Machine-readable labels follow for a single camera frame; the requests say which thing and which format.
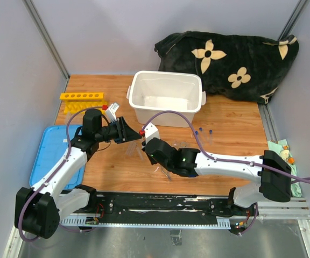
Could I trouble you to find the metal crucible tongs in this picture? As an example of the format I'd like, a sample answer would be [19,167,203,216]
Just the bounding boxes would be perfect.
[155,166,172,181]

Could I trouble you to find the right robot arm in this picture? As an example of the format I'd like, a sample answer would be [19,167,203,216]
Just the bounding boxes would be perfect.
[143,138,291,215]

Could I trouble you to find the black floral blanket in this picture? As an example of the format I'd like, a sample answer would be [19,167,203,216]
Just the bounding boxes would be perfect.
[154,31,299,104]

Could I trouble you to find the clear test tube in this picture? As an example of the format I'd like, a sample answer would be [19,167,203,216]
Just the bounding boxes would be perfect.
[130,142,140,155]
[136,147,144,161]
[126,142,136,156]

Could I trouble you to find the blue capped test tube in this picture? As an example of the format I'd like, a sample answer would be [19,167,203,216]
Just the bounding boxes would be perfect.
[208,130,213,145]
[195,131,204,146]
[199,127,207,145]

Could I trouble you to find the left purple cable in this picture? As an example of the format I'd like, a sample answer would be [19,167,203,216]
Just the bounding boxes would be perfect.
[17,106,110,241]

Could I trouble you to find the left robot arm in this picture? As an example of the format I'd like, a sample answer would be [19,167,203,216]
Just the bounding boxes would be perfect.
[15,108,141,241]

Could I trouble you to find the green printed cloth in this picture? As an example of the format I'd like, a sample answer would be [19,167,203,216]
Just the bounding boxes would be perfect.
[267,139,302,197]

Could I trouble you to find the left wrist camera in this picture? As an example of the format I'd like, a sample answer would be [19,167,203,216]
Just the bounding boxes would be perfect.
[102,102,119,123]

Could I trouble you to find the purple cable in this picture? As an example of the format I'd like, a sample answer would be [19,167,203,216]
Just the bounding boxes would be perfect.
[141,110,310,234]
[17,106,110,241]

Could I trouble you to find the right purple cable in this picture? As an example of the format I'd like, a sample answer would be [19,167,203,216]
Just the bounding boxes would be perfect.
[141,110,310,234]

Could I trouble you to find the blue plastic tray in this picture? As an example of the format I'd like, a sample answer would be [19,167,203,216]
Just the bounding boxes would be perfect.
[29,124,85,190]

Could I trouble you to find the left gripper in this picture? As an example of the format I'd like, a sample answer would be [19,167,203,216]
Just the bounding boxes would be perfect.
[96,116,141,144]

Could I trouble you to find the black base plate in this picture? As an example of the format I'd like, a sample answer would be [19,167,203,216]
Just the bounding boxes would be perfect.
[61,192,255,229]

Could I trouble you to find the yellow test tube rack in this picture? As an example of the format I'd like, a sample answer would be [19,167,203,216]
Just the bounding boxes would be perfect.
[60,92,108,114]

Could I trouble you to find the white plastic bin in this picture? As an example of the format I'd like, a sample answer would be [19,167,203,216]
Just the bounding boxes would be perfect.
[126,71,206,128]

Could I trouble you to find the small glass beaker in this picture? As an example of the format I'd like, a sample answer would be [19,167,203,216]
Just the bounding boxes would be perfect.
[174,141,190,148]

